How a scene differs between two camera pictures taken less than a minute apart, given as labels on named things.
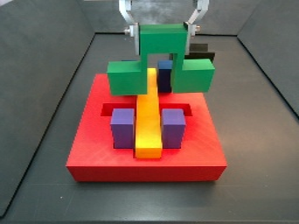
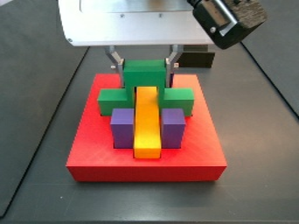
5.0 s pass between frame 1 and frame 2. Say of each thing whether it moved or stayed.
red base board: stayed
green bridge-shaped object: moved
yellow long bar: stayed
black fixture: stayed
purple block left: stayed
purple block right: stayed
